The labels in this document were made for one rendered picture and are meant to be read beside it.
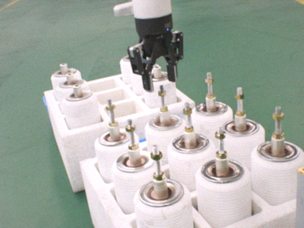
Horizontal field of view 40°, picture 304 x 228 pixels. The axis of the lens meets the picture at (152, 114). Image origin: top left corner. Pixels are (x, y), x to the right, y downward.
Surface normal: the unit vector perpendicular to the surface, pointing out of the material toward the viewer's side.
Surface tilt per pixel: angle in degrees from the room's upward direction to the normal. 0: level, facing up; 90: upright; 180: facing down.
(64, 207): 0
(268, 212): 0
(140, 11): 90
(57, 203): 0
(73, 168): 90
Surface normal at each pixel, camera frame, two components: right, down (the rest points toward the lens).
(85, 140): 0.34, 0.35
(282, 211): -0.11, -0.90
